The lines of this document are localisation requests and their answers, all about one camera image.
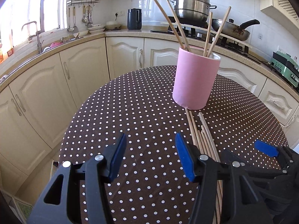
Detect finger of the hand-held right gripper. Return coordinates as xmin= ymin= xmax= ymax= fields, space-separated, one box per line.
xmin=254 ymin=140 xmax=299 ymax=171
xmin=221 ymin=148 xmax=252 ymax=169

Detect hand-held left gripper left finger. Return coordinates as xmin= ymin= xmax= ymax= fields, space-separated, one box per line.
xmin=27 ymin=133 xmax=127 ymax=224

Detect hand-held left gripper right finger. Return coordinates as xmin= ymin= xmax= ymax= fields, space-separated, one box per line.
xmin=175 ymin=132 xmax=272 ymax=224

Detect pile of wooden chopsticks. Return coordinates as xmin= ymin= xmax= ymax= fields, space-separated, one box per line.
xmin=186 ymin=108 xmax=223 ymax=224

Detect pink cylindrical utensil cup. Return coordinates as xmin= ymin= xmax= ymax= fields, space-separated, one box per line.
xmin=172 ymin=46 xmax=221 ymax=111

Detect wooden chopstick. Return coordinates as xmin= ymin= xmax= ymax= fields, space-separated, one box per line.
xmin=166 ymin=0 xmax=191 ymax=53
xmin=151 ymin=0 xmax=187 ymax=50
xmin=207 ymin=6 xmax=232 ymax=57
xmin=203 ymin=12 xmax=213 ymax=57

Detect green countertop appliance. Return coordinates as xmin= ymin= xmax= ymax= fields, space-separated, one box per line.
xmin=270 ymin=51 xmax=299 ymax=84

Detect cream kitchen base cabinets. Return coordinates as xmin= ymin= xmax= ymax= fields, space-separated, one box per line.
xmin=0 ymin=36 xmax=299 ymax=192

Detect black glass gas stove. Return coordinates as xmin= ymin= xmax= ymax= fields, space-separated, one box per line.
xmin=150 ymin=26 xmax=261 ymax=64

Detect long wooden board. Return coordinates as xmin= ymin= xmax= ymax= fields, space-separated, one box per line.
xmin=161 ymin=21 xmax=253 ymax=49

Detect beige kitchen countertop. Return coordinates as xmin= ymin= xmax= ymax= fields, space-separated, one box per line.
xmin=0 ymin=26 xmax=299 ymax=91

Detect steel kitchen sink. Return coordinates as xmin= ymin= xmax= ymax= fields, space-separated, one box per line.
xmin=0 ymin=40 xmax=77 ymax=80

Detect white lidded bowl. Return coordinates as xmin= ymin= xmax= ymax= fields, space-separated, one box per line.
xmin=105 ymin=21 xmax=122 ymax=29

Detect hanging metal skimmer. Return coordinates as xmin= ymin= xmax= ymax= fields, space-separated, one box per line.
xmin=86 ymin=7 xmax=94 ymax=28

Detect metal sink faucet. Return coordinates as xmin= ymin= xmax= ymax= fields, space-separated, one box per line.
xmin=22 ymin=21 xmax=44 ymax=54

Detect black electric kettle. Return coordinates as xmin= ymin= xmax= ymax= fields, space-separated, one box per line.
xmin=127 ymin=8 xmax=142 ymax=30

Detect stainless steel steamer pot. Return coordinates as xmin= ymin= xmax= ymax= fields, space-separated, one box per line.
xmin=173 ymin=0 xmax=217 ymax=22

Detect kitchen window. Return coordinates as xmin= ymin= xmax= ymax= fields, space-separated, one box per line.
xmin=0 ymin=0 xmax=68 ymax=49

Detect steel wok with black handle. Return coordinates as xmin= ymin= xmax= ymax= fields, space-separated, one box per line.
xmin=211 ymin=19 xmax=260 ymax=41

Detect cream lattice wall cabinet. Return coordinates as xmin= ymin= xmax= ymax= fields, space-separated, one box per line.
xmin=260 ymin=0 xmax=299 ymax=27

